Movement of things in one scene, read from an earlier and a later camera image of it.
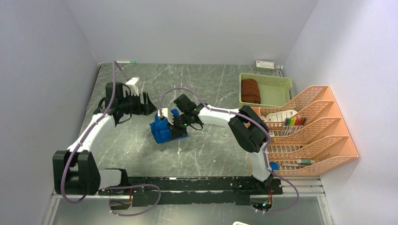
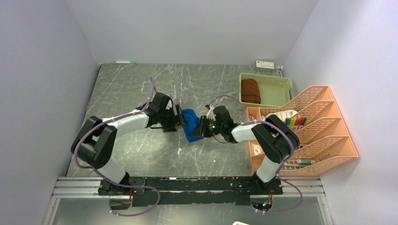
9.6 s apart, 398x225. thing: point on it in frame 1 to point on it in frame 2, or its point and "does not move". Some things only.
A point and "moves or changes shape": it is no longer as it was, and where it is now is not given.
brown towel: x=250 y=92 does not move
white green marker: x=126 y=62 does not move
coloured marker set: x=294 y=122 does not move
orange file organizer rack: x=307 y=136 does not move
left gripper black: x=145 y=109 to x=176 y=120
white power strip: x=265 y=65 does not move
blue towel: x=161 y=129 moves or changes shape
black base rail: x=150 y=191 does not move
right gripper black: x=175 y=132 to x=201 y=130
